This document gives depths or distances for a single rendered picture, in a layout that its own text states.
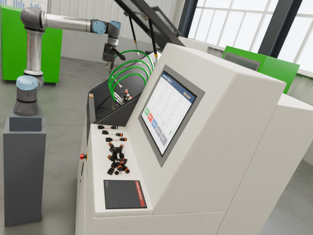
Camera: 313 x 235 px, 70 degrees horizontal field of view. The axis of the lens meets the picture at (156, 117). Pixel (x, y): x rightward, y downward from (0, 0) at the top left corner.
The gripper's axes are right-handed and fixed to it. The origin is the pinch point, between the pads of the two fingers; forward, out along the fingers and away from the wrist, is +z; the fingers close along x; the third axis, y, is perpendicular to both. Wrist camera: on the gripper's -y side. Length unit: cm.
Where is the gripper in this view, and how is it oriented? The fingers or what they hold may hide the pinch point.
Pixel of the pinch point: (110, 72)
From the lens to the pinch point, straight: 170.1
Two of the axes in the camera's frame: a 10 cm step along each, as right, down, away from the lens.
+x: 2.8, 4.2, -8.6
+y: -9.3, -1.1, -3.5
